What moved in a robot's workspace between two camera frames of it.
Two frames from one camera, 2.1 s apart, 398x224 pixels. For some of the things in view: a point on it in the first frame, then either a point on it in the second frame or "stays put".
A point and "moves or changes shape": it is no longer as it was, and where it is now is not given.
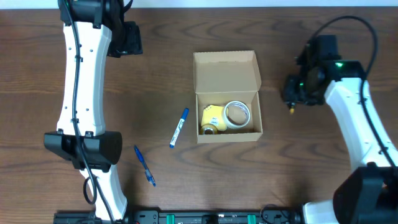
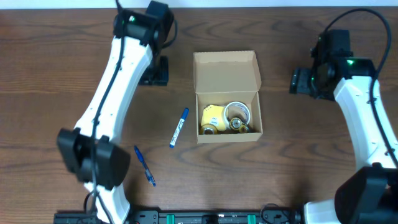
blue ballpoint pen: [148, 173] stays put
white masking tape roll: [229, 124] moves or changes shape
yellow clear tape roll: [215, 130] stays put
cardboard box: [222, 77] stays put
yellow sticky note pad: [214, 115] stays put
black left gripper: [130, 40] to [157, 74]
